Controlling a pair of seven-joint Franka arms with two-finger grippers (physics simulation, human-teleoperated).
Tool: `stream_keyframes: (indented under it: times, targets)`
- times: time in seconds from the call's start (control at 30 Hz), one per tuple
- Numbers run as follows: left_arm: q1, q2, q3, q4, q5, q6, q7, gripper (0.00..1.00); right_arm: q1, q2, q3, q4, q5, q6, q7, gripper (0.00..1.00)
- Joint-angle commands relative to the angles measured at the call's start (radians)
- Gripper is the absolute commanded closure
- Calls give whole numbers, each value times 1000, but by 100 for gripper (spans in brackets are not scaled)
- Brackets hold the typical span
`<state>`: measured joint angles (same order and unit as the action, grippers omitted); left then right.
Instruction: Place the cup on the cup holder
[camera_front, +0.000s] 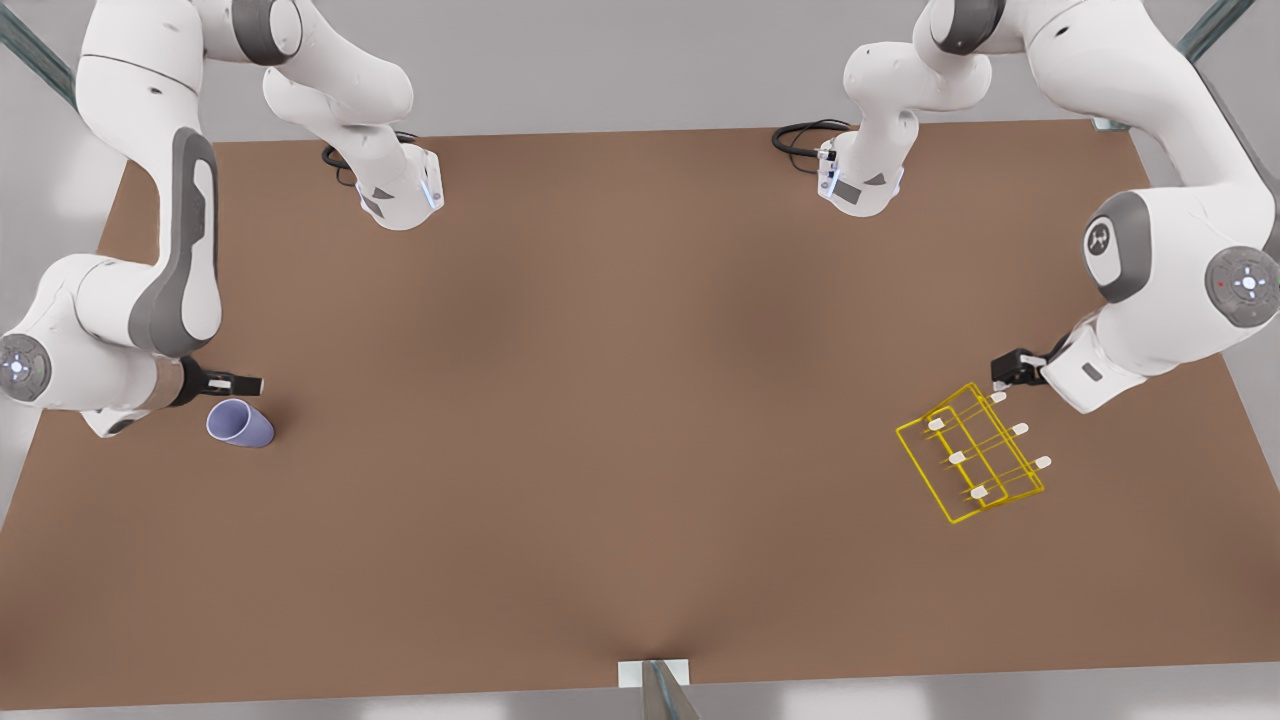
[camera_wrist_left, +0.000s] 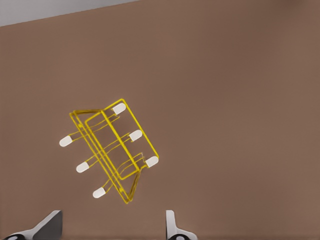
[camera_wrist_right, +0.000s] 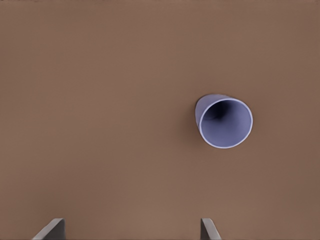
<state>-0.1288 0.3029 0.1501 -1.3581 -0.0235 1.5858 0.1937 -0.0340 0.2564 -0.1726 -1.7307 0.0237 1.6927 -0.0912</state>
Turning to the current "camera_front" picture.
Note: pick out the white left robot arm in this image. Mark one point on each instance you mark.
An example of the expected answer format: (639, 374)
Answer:
(1170, 260)

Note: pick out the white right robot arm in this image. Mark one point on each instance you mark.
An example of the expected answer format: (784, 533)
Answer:
(120, 300)

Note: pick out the lavender cup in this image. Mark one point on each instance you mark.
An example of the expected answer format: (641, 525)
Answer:
(240, 424)

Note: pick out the silver frame post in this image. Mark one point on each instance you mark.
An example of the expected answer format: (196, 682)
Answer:
(660, 690)
(35, 55)
(1215, 30)

